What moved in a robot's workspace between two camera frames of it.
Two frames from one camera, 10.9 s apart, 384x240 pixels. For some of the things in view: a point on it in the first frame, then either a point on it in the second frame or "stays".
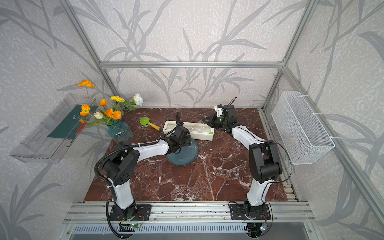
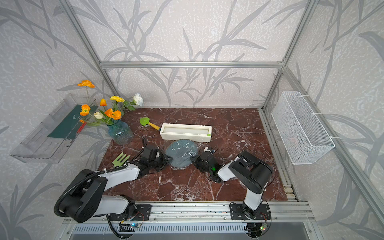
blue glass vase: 120,132 stays
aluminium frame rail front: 98,212 stays
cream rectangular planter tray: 197,131 stays
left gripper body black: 186,142 to 158,163
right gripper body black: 216,122 to 198,164
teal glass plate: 187,155 stays
